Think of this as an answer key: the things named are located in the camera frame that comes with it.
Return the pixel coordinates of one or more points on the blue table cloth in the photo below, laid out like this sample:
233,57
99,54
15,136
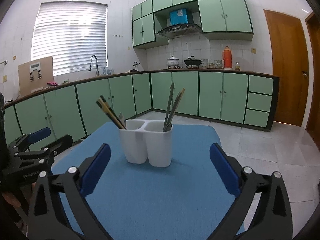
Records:
186,200

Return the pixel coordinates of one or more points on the person left hand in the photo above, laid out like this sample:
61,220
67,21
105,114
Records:
27,192

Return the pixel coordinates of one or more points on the glass jar on counter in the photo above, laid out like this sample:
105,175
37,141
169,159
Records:
237,66

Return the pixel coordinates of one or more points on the white window blinds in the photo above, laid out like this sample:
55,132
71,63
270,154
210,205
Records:
74,33

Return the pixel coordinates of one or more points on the light wooden chopstick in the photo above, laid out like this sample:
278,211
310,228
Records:
183,90
112,116

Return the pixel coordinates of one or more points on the green upper kitchen cabinets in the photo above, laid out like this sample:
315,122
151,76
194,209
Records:
218,19

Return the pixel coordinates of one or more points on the white cooking pot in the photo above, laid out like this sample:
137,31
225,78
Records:
173,63

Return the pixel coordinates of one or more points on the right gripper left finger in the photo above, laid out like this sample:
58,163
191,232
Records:
78,182

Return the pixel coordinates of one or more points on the brown wooden door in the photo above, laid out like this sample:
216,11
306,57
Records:
290,63

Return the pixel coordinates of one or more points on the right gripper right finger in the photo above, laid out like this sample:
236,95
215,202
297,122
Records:
243,183

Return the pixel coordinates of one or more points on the white double utensil holder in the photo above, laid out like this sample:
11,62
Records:
147,140

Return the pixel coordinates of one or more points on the cardboard box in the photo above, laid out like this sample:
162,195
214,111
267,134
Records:
34,75

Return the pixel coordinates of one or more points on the green lower kitchen cabinets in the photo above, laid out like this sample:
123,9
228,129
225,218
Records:
243,99

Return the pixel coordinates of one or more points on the black range hood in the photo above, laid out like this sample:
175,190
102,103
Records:
180,30

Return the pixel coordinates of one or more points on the black chopstick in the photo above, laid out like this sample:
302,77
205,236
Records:
108,114
111,113

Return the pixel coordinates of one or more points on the blue box above hood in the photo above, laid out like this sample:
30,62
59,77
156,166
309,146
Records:
179,16

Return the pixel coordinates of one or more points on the orange thermos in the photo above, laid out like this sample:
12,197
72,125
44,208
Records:
227,57

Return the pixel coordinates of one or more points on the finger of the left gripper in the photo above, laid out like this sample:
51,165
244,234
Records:
32,138
55,148

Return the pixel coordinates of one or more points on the green kitchen cabinets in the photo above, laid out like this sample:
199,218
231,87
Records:
243,99
218,19

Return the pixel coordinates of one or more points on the grey chopstick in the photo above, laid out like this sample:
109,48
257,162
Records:
175,106
168,105

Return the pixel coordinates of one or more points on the black wok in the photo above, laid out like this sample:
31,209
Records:
192,62

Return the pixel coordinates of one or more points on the silver spoon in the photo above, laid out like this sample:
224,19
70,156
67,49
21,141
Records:
122,120

